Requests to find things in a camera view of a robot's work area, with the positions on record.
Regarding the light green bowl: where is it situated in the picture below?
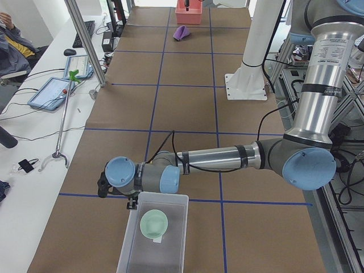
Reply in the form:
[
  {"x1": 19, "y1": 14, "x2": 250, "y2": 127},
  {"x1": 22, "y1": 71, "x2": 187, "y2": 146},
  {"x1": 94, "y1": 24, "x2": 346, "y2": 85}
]
[{"x1": 139, "y1": 209, "x2": 168, "y2": 240}]

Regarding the blue teach pendant near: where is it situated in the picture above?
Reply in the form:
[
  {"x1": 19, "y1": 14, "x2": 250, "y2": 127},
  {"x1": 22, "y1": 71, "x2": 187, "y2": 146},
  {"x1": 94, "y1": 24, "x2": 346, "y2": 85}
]
[{"x1": 27, "y1": 77, "x2": 70, "y2": 111}]

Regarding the purple cloth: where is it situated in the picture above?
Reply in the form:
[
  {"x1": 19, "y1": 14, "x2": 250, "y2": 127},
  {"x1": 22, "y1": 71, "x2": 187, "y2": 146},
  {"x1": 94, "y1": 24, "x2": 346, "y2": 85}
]
[{"x1": 173, "y1": 25, "x2": 191, "y2": 41}]

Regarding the white label in box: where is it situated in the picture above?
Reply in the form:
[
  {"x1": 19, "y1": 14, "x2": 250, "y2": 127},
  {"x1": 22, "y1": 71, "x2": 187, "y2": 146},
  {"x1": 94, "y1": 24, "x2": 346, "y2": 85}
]
[{"x1": 153, "y1": 236, "x2": 163, "y2": 243}]

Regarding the aluminium frame post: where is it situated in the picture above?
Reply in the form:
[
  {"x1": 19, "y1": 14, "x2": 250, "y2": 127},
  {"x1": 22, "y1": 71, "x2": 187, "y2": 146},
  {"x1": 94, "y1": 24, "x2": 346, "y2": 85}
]
[{"x1": 64, "y1": 0, "x2": 106, "y2": 88}]

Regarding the clear plastic storage box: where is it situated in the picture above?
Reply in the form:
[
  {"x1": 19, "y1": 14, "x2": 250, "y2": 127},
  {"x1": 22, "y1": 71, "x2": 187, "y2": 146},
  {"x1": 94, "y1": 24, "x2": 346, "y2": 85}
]
[{"x1": 117, "y1": 192, "x2": 189, "y2": 272}]

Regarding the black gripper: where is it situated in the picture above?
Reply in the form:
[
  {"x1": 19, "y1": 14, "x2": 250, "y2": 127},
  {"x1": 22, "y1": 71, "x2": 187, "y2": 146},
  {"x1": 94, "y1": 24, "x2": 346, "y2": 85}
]
[{"x1": 97, "y1": 172, "x2": 142, "y2": 209}]

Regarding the blue teach pendant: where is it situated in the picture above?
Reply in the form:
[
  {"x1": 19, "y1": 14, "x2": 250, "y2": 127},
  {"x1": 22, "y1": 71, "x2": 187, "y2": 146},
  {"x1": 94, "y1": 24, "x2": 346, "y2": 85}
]
[
  {"x1": 63, "y1": 55, "x2": 93, "y2": 80},
  {"x1": 27, "y1": 77, "x2": 70, "y2": 111}
]

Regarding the pink plastic tray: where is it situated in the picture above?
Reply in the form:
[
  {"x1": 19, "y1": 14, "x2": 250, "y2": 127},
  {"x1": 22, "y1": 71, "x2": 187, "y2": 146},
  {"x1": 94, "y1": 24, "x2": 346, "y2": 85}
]
[{"x1": 175, "y1": 0, "x2": 202, "y2": 24}]

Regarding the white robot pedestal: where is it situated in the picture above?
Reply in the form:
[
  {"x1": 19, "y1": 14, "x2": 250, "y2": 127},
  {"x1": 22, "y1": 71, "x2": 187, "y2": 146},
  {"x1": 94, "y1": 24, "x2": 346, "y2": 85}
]
[{"x1": 225, "y1": 0, "x2": 285, "y2": 101}]

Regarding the black computer mouse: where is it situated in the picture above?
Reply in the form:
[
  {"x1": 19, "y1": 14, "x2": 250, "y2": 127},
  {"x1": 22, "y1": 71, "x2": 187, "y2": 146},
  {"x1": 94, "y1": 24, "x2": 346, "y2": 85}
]
[{"x1": 63, "y1": 48, "x2": 77, "y2": 56}]

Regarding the green handled reacher grabber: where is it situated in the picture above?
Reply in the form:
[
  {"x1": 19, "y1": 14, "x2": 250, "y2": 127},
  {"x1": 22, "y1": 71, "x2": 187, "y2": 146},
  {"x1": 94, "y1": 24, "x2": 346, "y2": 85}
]
[{"x1": 38, "y1": 69, "x2": 80, "y2": 172}]

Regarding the seated person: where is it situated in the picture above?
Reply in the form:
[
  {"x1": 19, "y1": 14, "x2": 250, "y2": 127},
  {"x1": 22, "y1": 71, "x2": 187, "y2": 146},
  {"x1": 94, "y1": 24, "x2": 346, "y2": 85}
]
[{"x1": 1, "y1": 11, "x2": 42, "y2": 77}]

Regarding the black keyboard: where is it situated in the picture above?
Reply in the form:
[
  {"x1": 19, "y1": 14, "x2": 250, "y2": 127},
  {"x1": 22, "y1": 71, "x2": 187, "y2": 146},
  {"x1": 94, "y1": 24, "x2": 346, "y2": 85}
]
[{"x1": 72, "y1": 20, "x2": 96, "y2": 48}]

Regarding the black power adapter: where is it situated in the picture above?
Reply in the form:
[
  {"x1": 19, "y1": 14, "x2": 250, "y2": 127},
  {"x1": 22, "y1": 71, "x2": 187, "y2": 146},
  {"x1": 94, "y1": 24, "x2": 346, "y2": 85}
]
[{"x1": 101, "y1": 31, "x2": 114, "y2": 52}]

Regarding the blue teach pendant far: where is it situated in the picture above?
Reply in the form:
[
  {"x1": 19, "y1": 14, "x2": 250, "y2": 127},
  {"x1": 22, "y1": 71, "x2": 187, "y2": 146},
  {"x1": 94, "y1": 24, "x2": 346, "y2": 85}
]
[{"x1": 63, "y1": 55, "x2": 93, "y2": 80}]

